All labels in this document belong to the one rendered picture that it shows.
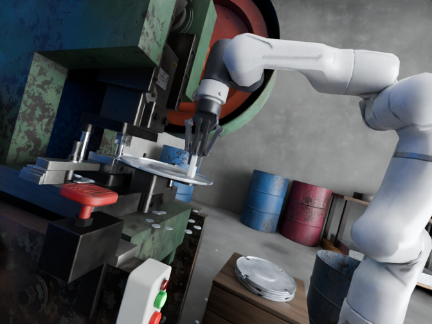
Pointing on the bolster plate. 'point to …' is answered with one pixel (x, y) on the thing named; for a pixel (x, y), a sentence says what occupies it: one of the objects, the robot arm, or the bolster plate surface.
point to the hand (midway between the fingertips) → (193, 166)
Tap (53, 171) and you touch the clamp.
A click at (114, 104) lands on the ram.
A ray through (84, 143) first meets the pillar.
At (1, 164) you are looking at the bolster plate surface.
